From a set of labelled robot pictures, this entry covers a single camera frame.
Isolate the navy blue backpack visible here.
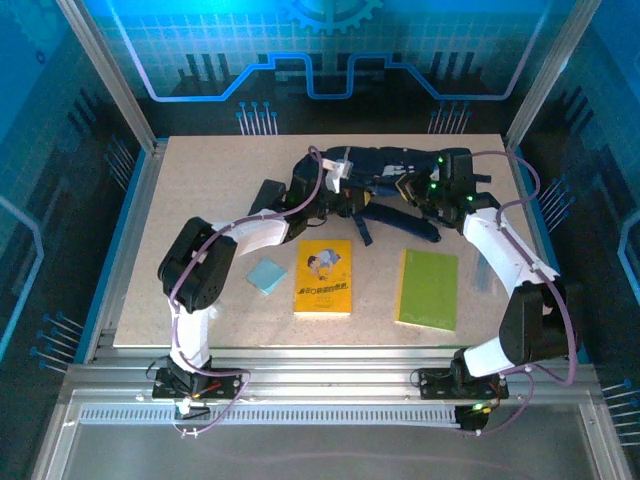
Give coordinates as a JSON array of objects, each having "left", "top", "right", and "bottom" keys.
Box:
[{"left": 289, "top": 144, "right": 494, "bottom": 247}]

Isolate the light blue sticky note pad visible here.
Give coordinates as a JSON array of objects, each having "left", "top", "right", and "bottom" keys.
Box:
[{"left": 245, "top": 256, "right": 289, "bottom": 297}]

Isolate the clear plastic pencil case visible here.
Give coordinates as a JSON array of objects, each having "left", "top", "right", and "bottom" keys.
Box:
[{"left": 469, "top": 249, "right": 497, "bottom": 296}]

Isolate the yellow cover book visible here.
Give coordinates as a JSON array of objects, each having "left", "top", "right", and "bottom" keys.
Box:
[{"left": 293, "top": 238, "right": 354, "bottom": 317}]

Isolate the green cover book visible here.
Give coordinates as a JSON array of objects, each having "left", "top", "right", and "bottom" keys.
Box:
[{"left": 393, "top": 248, "right": 460, "bottom": 332}]

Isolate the black controller box with lights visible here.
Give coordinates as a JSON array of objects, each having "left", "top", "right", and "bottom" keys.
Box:
[{"left": 453, "top": 402, "right": 490, "bottom": 435}]

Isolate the metal front tray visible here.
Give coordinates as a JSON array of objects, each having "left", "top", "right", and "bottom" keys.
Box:
[{"left": 29, "top": 389, "right": 634, "bottom": 480}]

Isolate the aluminium front rail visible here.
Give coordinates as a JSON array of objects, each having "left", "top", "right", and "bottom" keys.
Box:
[{"left": 64, "top": 344, "right": 601, "bottom": 407}]

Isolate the right aluminium frame post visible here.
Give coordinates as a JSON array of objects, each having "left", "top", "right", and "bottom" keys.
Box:
[{"left": 504, "top": 0, "right": 604, "bottom": 151}]

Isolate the aluminium frame post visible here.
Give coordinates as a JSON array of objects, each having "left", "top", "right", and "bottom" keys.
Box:
[
  {"left": 57, "top": 0, "right": 169, "bottom": 154},
  {"left": 504, "top": 0, "right": 604, "bottom": 151}
]

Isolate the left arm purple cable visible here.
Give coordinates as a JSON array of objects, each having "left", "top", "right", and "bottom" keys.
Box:
[{"left": 167, "top": 144, "right": 326, "bottom": 439}]

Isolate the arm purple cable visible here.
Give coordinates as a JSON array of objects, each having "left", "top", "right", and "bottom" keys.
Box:
[
  {"left": 167, "top": 144, "right": 326, "bottom": 439},
  {"left": 459, "top": 149, "right": 584, "bottom": 437}
]

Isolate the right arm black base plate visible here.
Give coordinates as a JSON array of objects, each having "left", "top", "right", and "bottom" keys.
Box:
[{"left": 417, "top": 367, "right": 510, "bottom": 401}]

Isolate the aluminium side rail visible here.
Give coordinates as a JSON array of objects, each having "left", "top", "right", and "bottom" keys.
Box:
[{"left": 82, "top": 139, "right": 169, "bottom": 364}]

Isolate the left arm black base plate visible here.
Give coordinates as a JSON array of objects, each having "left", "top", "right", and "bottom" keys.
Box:
[{"left": 151, "top": 367, "right": 251, "bottom": 401}]

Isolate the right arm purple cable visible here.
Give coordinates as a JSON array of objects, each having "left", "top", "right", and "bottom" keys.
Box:
[{"left": 459, "top": 149, "right": 584, "bottom": 437}]

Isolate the slotted grey cable duct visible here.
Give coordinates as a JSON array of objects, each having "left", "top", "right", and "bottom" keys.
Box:
[{"left": 77, "top": 405, "right": 464, "bottom": 427}]

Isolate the left aluminium frame post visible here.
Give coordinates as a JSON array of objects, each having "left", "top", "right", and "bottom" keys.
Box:
[{"left": 57, "top": 0, "right": 169, "bottom": 154}]

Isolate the white cable connector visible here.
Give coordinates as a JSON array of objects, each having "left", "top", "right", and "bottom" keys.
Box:
[{"left": 173, "top": 398, "right": 211, "bottom": 420}]

